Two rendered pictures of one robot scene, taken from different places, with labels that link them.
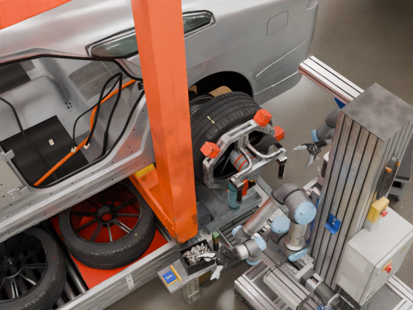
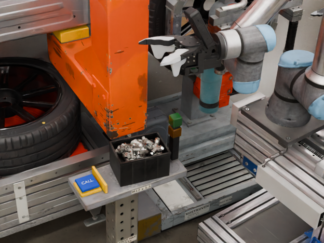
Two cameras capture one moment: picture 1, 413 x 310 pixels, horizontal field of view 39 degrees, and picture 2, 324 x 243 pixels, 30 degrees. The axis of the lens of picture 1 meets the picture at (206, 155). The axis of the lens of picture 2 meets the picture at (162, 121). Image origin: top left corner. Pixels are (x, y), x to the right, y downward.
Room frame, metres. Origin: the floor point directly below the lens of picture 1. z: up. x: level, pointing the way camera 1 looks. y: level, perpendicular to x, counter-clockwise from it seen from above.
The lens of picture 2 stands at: (0.07, -0.04, 2.00)
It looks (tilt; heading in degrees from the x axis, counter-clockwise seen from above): 37 degrees down; 2
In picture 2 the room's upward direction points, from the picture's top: 2 degrees clockwise
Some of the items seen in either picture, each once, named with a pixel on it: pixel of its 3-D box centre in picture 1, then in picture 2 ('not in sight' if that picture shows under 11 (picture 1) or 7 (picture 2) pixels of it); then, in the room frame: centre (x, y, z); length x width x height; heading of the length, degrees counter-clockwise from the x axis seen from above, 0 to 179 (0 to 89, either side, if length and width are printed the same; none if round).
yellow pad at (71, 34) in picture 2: (141, 165); (69, 29); (2.45, 0.46, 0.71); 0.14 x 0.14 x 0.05; 32
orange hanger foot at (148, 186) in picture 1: (153, 182); (85, 48); (2.31, 0.36, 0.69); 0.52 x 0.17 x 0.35; 32
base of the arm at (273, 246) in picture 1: (279, 238); (290, 101); (1.74, -0.41, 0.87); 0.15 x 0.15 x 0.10
